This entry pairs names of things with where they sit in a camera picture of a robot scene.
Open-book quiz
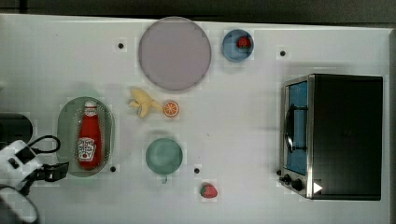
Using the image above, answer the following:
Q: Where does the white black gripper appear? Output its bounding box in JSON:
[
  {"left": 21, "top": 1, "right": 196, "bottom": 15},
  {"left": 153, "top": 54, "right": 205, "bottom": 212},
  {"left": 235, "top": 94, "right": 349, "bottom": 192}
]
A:
[{"left": 0, "top": 140, "right": 69, "bottom": 189}]

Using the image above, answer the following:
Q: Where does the red plush strawberry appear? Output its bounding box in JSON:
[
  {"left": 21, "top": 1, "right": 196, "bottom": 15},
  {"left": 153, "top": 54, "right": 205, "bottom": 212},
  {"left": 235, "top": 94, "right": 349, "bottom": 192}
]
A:
[{"left": 200, "top": 184, "right": 219, "bottom": 199}]

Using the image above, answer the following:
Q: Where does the red strawberry in bowl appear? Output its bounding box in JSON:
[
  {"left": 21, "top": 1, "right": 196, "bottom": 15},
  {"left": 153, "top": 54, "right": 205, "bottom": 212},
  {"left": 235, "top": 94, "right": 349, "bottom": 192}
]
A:
[{"left": 236, "top": 36, "right": 251, "bottom": 49}]

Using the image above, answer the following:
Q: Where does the green cup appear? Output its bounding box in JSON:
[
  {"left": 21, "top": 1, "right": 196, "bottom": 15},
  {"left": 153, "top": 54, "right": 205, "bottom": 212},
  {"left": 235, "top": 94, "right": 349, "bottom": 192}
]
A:
[{"left": 146, "top": 138, "right": 183, "bottom": 184}]

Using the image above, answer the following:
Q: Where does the red plush ketchup bottle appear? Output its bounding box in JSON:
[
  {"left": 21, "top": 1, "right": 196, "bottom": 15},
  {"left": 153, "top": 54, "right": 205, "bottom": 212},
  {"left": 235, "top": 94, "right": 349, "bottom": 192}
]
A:
[{"left": 77, "top": 101, "right": 102, "bottom": 170}]

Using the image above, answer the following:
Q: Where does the black cylinder at left edge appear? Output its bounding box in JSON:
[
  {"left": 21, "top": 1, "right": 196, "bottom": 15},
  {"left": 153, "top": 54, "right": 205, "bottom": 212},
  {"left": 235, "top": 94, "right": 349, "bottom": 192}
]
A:
[{"left": 0, "top": 113, "right": 33, "bottom": 149}]

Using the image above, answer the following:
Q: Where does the green oval strainer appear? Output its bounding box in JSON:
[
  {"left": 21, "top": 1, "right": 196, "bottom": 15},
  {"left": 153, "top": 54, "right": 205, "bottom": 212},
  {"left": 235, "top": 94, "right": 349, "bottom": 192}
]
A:
[{"left": 56, "top": 97, "right": 114, "bottom": 177}]

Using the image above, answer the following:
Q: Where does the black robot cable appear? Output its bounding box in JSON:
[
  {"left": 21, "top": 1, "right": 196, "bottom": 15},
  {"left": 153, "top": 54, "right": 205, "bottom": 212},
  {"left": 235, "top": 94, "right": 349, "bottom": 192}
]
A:
[{"left": 27, "top": 134, "right": 62, "bottom": 155}]

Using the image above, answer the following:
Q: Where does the orange slice toy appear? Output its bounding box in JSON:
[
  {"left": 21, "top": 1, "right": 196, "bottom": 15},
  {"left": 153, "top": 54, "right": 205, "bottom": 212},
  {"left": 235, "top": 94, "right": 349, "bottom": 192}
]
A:
[{"left": 163, "top": 101, "right": 179, "bottom": 118}]

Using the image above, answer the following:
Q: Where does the blue bowl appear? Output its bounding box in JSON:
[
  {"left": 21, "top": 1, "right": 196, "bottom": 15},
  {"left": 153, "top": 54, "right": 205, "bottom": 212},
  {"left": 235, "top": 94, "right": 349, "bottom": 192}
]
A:
[{"left": 221, "top": 29, "right": 254, "bottom": 63}]

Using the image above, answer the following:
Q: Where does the yellow peeled banana toy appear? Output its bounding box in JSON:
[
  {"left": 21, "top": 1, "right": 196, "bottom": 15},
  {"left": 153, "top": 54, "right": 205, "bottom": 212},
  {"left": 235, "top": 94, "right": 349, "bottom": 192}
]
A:
[{"left": 129, "top": 89, "right": 163, "bottom": 119}]

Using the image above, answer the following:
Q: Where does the stainless toaster oven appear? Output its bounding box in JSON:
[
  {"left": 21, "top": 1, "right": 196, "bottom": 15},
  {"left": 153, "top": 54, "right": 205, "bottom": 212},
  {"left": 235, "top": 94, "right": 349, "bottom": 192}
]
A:
[{"left": 276, "top": 74, "right": 383, "bottom": 201}]

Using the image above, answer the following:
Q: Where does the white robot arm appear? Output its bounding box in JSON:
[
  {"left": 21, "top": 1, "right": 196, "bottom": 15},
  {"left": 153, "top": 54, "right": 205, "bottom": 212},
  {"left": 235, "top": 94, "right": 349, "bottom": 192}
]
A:
[{"left": 1, "top": 140, "right": 69, "bottom": 224}]

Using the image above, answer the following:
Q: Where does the grey round plate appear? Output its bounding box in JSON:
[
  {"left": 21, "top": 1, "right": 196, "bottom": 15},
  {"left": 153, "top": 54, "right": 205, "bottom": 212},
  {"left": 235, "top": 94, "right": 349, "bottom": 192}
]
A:
[{"left": 138, "top": 17, "right": 211, "bottom": 91}]

